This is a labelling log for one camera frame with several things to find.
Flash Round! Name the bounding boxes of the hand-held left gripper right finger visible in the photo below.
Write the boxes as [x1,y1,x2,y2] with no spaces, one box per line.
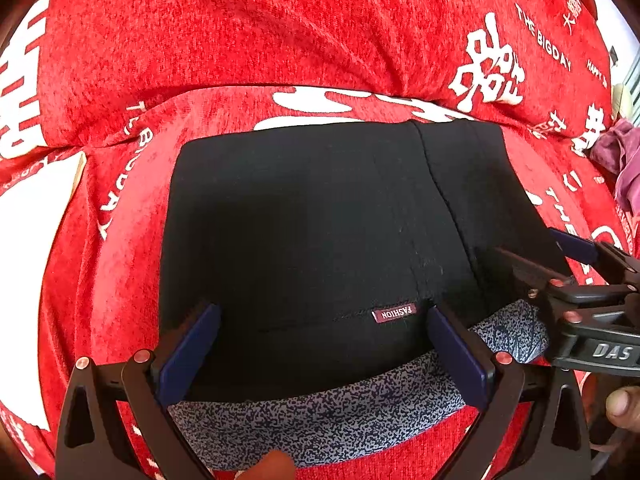
[426,302,593,480]

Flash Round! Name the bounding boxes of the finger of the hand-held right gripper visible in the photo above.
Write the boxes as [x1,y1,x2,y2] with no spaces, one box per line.
[547,227,640,288]
[492,246,640,331]

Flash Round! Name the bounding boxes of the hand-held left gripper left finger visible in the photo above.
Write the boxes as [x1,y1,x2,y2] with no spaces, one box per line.
[56,301,223,480]

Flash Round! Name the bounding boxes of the black pants with grey lining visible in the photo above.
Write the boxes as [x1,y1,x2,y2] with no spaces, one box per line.
[159,121,573,470]

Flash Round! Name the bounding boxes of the person's right hand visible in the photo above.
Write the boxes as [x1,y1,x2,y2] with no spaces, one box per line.
[605,386,640,432]

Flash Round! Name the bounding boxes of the person's left hand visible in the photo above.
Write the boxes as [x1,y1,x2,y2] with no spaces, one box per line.
[248,450,296,480]

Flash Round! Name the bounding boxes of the purple cloth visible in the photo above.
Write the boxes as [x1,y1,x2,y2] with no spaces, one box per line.
[590,117,640,216]

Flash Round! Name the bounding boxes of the white sheet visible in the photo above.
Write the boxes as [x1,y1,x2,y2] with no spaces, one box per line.
[0,152,87,432]

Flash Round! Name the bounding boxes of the red printed blanket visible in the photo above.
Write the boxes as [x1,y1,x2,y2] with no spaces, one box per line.
[0,0,640,480]

